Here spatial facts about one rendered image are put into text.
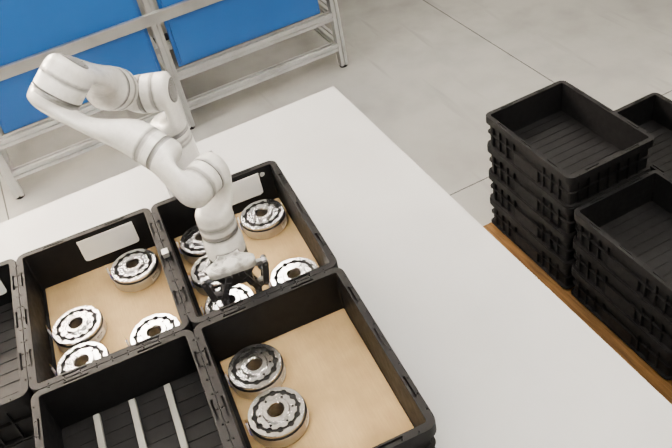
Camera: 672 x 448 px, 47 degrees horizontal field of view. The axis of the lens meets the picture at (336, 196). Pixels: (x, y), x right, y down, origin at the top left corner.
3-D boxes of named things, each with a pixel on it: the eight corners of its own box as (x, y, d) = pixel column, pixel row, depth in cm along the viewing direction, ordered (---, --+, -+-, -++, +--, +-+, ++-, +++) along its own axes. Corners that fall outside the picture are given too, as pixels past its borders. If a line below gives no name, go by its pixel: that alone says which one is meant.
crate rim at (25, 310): (20, 264, 166) (15, 256, 165) (152, 213, 172) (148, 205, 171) (35, 401, 136) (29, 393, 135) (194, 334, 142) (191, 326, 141)
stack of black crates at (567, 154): (488, 222, 262) (483, 114, 234) (559, 188, 269) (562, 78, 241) (565, 294, 233) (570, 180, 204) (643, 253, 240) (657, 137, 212)
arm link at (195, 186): (198, 221, 133) (133, 179, 135) (226, 190, 139) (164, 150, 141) (202, 198, 128) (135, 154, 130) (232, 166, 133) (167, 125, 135)
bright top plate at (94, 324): (53, 316, 159) (52, 315, 159) (100, 301, 160) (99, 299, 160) (53, 352, 151) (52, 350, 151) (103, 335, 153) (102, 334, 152)
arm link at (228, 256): (210, 283, 139) (201, 259, 135) (200, 245, 147) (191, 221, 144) (258, 266, 140) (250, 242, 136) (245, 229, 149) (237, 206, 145)
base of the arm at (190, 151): (168, 180, 200) (146, 130, 189) (199, 164, 203) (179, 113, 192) (182, 198, 194) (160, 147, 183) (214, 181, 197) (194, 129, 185)
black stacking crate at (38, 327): (38, 294, 172) (17, 258, 165) (164, 244, 178) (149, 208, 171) (57, 430, 142) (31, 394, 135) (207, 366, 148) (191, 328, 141)
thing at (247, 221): (236, 209, 176) (236, 207, 176) (278, 195, 178) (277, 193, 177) (246, 236, 168) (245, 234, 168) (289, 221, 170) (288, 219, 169)
